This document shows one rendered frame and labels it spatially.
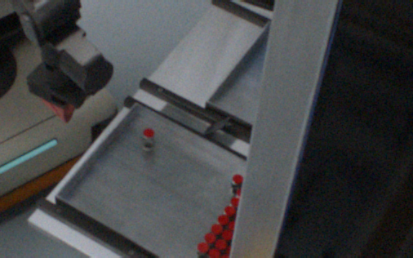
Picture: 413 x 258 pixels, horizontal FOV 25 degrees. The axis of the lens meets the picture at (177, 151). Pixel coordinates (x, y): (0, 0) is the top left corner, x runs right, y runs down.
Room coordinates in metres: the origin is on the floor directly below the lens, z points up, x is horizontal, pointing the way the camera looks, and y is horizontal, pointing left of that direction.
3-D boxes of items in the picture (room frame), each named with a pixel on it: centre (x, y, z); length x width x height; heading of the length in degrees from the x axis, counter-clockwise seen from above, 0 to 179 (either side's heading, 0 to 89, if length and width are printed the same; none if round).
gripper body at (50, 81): (0.97, 0.19, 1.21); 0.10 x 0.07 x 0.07; 62
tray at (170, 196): (0.96, 0.00, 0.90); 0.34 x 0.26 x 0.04; 61
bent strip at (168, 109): (1.14, -0.03, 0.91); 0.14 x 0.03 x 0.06; 61
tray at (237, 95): (1.21, -0.26, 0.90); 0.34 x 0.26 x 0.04; 62
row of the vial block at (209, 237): (0.91, -0.09, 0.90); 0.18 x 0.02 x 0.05; 151
